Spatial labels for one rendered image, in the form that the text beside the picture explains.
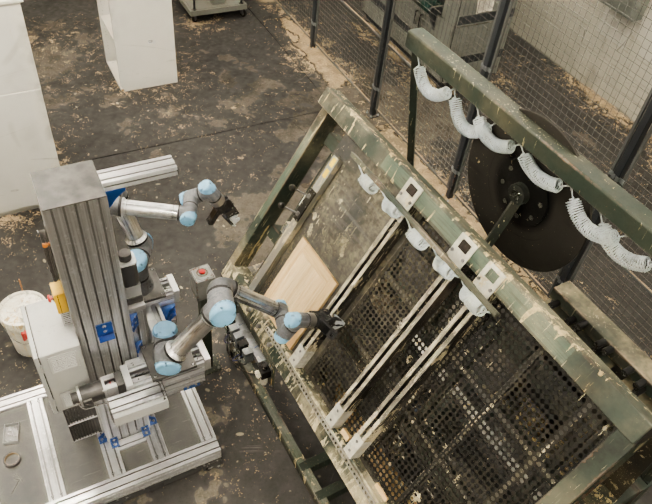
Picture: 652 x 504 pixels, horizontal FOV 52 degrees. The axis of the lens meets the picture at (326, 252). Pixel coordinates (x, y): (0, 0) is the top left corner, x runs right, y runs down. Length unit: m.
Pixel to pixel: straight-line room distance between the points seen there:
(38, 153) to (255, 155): 1.90
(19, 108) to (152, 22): 2.04
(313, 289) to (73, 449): 1.68
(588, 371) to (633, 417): 0.21
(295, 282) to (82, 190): 1.32
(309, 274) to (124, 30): 3.96
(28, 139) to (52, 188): 2.64
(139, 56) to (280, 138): 1.62
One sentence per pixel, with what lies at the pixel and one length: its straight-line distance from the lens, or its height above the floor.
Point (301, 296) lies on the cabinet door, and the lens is 3.57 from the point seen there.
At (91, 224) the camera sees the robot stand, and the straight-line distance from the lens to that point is 2.88.
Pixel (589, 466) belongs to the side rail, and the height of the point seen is 1.69.
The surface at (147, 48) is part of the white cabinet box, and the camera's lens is 7.02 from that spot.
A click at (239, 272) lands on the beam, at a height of 0.90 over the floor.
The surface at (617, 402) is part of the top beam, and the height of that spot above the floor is 1.94.
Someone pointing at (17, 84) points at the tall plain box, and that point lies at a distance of 5.24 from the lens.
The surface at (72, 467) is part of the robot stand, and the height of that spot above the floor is 0.21.
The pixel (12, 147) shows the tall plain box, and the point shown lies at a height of 0.64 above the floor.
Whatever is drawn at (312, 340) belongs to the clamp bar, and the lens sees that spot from 3.42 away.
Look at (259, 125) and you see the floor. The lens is 6.65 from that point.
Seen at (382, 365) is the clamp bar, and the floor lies 1.31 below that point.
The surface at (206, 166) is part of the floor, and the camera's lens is 6.14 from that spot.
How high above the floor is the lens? 3.82
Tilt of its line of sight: 45 degrees down
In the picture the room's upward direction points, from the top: 7 degrees clockwise
